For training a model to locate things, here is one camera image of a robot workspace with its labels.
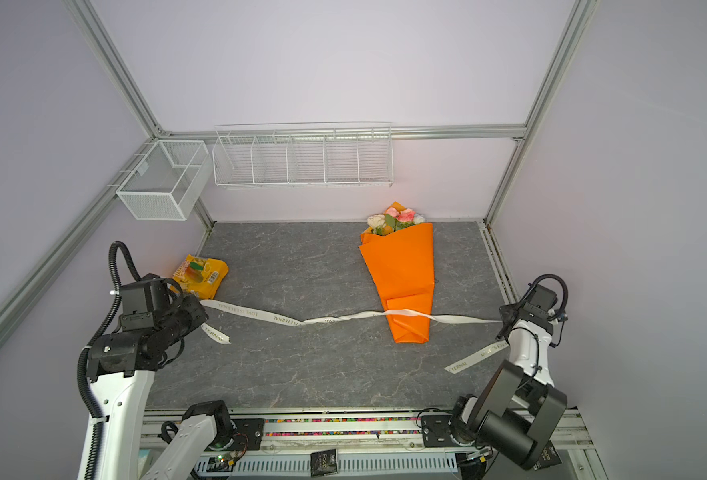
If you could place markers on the yellow snack bag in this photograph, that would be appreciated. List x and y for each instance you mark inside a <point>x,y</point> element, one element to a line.
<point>201,277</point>

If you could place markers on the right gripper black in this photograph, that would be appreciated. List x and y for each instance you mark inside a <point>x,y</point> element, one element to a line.
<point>510,309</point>

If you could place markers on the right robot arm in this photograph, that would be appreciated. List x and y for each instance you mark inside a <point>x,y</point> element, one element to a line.
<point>518,411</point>

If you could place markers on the aluminium front rail frame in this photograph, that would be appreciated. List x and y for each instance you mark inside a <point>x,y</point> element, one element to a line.
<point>396,432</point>

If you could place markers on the black box right front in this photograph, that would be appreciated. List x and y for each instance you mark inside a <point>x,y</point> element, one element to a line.
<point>549,458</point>

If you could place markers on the white mesh box basket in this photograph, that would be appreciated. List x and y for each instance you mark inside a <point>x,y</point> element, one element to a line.
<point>168,180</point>

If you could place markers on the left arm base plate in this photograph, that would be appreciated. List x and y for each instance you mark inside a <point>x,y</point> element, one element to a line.
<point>248,434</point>

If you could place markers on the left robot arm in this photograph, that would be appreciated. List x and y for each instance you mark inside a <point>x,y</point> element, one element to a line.
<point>115,376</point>

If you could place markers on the black box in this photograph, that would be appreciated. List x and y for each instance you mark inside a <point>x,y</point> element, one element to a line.
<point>549,458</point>
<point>324,463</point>

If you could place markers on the orange wrapping paper sheet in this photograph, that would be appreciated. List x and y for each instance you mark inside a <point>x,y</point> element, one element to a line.
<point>401,262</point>

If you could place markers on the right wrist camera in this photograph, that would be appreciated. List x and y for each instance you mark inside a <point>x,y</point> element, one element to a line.
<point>541,297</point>

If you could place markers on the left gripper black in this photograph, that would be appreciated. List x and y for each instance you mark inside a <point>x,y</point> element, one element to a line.
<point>190,304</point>

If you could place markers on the cream fake rose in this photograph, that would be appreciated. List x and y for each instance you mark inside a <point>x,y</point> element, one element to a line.
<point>377,224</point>

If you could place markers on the white wire wall shelf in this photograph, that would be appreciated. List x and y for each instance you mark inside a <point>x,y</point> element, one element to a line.
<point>304,154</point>

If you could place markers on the white ribbon gold lettering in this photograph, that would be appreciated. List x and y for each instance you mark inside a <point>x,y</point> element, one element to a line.
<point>279,319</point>

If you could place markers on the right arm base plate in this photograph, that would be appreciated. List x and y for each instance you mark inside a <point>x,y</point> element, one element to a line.
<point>441,429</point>

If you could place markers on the white slotted cable duct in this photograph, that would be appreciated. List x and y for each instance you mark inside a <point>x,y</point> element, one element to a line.
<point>346,465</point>

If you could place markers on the dark pink fake rose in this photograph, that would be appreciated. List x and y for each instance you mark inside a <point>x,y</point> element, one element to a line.
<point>406,216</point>

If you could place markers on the black box centre front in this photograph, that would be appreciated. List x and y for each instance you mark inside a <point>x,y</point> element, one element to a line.
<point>324,463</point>

